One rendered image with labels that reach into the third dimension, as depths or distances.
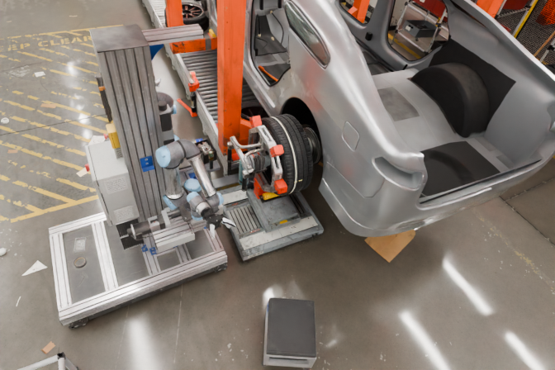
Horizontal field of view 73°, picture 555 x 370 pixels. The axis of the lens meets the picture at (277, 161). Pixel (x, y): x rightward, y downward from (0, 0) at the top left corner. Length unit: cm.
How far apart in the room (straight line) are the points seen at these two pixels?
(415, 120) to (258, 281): 203
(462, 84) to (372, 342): 234
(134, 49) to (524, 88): 301
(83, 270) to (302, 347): 178
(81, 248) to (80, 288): 36
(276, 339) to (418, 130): 215
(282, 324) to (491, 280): 213
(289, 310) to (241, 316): 49
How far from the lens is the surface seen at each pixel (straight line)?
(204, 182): 236
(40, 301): 361
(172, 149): 227
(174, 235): 275
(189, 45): 505
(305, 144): 287
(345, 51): 265
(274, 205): 355
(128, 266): 330
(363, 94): 244
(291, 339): 286
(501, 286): 418
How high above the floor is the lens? 301
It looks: 45 degrees down
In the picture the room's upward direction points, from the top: 9 degrees clockwise
